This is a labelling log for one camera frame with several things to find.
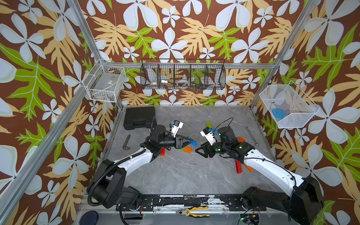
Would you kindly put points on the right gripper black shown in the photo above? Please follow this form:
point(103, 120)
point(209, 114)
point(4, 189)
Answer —
point(205, 147)

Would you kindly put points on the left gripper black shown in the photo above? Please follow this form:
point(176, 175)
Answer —
point(177, 142)

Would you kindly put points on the dark blue upturned lego brick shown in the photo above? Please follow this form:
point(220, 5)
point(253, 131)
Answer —
point(193, 142)

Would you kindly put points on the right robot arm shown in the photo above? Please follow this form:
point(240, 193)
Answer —
point(300, 198)

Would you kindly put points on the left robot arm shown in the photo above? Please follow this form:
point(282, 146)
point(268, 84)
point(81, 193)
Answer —
point(107, 185)

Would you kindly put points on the small orange upturned lego brick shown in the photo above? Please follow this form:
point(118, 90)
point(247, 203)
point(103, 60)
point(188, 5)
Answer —
point(240, 139)

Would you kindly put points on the long red lego brick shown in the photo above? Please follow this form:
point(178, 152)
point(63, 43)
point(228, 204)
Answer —
point(238, 167)

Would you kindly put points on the long orange lego brick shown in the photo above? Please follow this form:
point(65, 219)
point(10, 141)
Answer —
point(249, 168)

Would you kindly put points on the black plastic tool case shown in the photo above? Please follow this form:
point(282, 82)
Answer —
point(139, 117)

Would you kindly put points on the silver combination wrench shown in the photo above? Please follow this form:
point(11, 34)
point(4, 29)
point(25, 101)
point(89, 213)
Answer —
point(252, 137)

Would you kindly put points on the grey allen key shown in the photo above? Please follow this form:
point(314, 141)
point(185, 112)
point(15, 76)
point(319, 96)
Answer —
point(125, 145)

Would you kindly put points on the blue sponge in basket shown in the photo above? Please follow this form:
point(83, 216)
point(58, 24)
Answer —
point(279, 114)

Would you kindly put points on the black round disc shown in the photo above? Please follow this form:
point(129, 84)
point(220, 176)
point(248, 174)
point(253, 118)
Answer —
point(89, 218)

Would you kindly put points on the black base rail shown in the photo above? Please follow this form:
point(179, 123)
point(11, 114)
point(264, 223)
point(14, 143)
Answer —
point(231, 202)

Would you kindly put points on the black wire basket centre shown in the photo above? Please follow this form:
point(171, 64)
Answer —
point(182, 74)

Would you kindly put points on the white wire basket right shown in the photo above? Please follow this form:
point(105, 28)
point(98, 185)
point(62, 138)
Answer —
point(298, 106)

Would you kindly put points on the white wire basket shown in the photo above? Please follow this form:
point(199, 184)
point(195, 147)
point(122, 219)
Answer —
point(298, 106)
point(104, 82)

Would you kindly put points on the white wire basket left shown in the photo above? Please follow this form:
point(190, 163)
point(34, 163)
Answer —
point(104, 82)

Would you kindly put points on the aluminium frame post left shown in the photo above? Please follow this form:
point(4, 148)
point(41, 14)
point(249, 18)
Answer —
point(90, 40)

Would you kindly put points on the aluminium frame post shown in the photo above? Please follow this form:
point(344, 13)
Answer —
point(294, 32)
point(90, 40)

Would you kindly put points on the aluminium frame post right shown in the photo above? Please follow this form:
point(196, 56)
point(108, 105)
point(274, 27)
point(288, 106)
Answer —
point(294, 32)

